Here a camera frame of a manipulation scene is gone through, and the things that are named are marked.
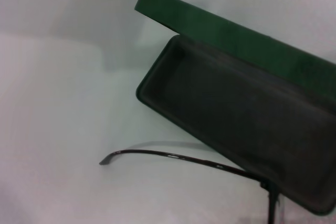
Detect green glasses case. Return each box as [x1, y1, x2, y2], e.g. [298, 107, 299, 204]
[134, 0, 336, 216]

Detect black glasses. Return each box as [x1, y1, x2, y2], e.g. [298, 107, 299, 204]
[99, 150, 282, 224]

